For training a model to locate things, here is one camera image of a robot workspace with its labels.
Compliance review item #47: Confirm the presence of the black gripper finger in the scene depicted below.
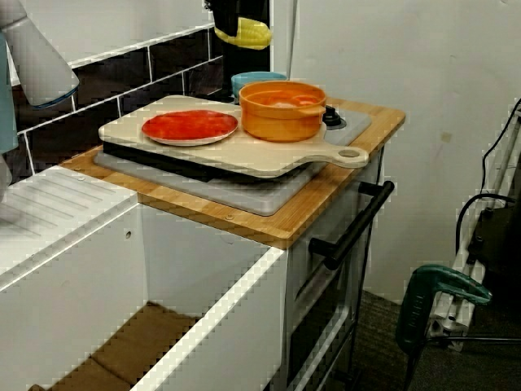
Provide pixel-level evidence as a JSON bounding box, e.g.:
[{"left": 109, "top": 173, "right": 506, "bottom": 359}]
[{"left": 204, "top": 0, "right": 241, "bottom": 37}]

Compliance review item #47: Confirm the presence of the black stove knob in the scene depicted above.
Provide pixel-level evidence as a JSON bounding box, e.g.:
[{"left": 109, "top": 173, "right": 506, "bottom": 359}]
[{"left": 321, "top": 104, "right": 347, "bottom": 130}]

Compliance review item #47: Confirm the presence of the black oven door handle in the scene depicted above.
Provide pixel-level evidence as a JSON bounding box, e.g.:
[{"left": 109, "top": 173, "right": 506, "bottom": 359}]
[{"left": 308, "top": 180, "right": 396, "bottom": 271}]

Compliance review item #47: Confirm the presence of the wooden cutting board with handle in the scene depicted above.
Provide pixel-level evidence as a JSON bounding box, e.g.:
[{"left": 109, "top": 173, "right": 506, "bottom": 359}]
[{"left": 99, "top": 95, "right": 370, "bottom": 179}]

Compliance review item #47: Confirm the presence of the dark tile backsplash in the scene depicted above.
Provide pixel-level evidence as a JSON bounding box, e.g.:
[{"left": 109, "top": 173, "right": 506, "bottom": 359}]
[{"left": 11, "top": 28, "right": 225, "bottom": 184}]

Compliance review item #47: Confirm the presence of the yellow toy corn cob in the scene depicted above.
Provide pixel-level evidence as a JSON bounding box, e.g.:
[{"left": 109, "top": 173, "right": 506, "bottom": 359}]
[{"left": 214, "top": 16, "right": 273, "bottom": 51}]

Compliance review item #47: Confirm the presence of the light blue bowl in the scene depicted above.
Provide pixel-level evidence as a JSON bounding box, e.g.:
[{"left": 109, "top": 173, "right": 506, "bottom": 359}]
[{"left": 230, "top": 72, "right": 288, "bottom": 97}]

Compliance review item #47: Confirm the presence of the wooden countertop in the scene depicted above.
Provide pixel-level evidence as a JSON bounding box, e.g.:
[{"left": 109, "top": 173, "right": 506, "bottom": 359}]
[{"left": 60, "top": 89, "right": 407, "bottom": 250}]

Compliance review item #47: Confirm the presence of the green clamp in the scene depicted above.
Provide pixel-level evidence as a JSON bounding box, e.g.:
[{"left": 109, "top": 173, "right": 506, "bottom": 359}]
[{"left": 395, "top": 263, "right": 493, "bottom": 363}]

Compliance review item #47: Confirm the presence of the black box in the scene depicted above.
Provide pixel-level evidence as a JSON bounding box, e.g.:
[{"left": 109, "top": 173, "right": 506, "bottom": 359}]
[{"left": 466, "top": 203, "right": 521, "bottom": 302}]

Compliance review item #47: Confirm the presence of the orange plastic pot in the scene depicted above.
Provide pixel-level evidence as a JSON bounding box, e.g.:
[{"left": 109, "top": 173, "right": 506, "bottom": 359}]
[{"left": 239, "top": 81, "right": 328, "bottom": 143}]

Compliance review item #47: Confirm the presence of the aluminium frame rail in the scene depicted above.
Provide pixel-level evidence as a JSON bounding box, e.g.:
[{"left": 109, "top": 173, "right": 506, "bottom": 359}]
[{"left": 427, "top": 117, "right": 521, "bottom": 354}]

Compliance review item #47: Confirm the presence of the red plate with white rim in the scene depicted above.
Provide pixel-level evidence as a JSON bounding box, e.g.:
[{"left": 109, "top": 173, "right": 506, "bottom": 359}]
[{"left": 141, "top": 109, "right": 240, "bottom": 147}]

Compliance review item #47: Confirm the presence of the thin black cable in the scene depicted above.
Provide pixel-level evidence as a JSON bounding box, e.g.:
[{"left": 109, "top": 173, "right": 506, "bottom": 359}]
[{"left": 422, "top": 334, "right": 521, "bottom": 344}]

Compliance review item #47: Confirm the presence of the white toy sink unit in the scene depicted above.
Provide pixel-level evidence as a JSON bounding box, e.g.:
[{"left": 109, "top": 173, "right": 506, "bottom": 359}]
[{"left": 0, "top": 165, "right": 290, "bottom": 391}]

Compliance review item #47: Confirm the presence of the white oven door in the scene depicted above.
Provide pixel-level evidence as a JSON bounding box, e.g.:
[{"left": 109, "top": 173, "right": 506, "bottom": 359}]
[{"left": 287, "top": 178, "right": 386, "bottom": 388}]

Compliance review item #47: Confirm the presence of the grey toy stovetop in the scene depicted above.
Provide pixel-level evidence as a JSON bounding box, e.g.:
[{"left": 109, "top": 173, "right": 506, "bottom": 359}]
[{"left": 93, "top": 91, "right": 372, "bottom": 217}]

